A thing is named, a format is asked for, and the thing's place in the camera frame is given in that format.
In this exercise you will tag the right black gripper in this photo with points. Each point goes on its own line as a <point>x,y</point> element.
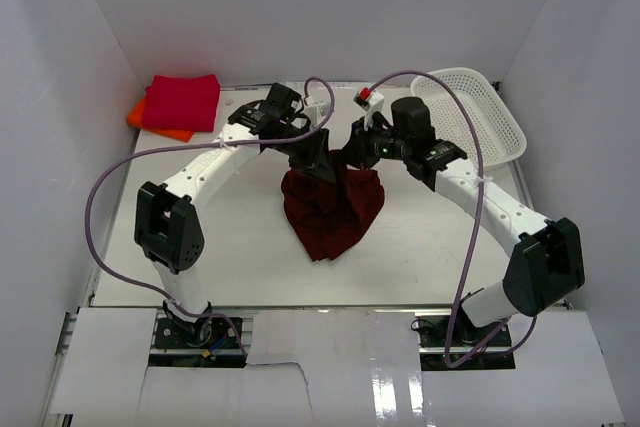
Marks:
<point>356,153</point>

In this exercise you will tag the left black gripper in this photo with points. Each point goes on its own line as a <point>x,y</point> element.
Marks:
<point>316,158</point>

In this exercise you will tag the dark red t-shirt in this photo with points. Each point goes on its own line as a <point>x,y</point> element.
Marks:
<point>330,218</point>

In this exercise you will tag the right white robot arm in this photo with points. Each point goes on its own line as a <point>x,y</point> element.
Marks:
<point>545,256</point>

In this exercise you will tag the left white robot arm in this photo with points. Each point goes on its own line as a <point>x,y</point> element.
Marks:
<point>168,216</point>

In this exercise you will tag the white perforated plastic basket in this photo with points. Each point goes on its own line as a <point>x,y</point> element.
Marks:
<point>500,137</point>

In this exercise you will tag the folded crimson t-shirt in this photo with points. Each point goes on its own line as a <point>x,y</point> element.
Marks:
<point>188,104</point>

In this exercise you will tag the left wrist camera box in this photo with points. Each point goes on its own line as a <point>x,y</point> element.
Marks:
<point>315,110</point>

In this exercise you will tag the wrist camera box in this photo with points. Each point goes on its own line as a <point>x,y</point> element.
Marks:
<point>371,102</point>
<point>315,110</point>

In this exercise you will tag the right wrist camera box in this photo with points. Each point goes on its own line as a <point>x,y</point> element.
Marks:
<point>371,102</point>

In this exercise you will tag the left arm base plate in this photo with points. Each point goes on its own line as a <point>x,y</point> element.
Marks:
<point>198,343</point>

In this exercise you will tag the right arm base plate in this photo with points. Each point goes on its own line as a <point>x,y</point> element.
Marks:
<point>431,331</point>

